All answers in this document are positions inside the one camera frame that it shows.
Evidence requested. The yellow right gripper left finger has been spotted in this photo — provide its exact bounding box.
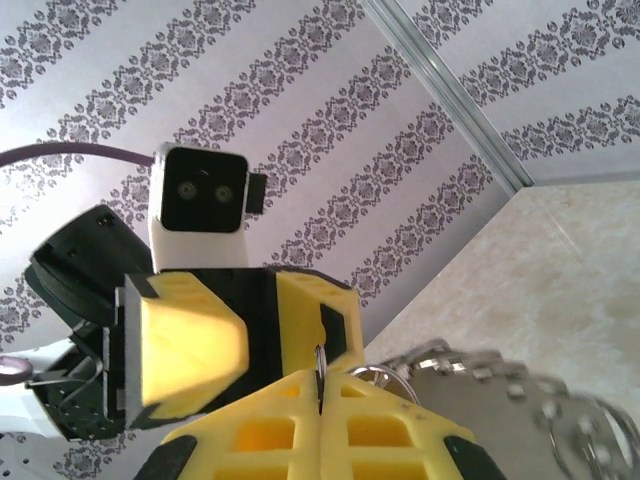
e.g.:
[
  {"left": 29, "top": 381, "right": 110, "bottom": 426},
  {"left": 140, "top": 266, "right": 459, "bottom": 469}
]
[{"left": 132, "top": 372, "right": 322, "bottom": 480}]

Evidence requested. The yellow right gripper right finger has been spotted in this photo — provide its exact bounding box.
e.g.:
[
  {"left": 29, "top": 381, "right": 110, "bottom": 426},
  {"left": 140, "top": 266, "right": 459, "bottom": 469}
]
[{"left": 319, "top": 368, "right": 509, "bottom": 480}]

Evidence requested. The silver split keyring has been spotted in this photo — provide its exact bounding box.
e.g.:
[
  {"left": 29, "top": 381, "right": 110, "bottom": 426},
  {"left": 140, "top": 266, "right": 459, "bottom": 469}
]
[
  {"left": 312, "top": 343, "right": 329, "bottom": 404},
  {"left": 349, "top": 363, "right": 419, "bottom": 402}
]

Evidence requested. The perforated metal plate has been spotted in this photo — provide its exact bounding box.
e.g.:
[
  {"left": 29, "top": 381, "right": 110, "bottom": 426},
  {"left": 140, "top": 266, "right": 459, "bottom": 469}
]
[{"left": 369, "top": 339, "right": 640, "bottom": 480}]

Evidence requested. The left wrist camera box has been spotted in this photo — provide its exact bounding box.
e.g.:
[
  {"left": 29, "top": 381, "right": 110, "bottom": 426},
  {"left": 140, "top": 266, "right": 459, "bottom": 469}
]
[{"left": 149, "top": 142, "right": 267, "bottom": 275}]

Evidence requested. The aluminium frame post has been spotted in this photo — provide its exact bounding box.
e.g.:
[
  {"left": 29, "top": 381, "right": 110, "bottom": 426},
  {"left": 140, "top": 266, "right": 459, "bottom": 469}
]
[{"left": 359, "top": 0, "right": 534, "bottom": 194}]

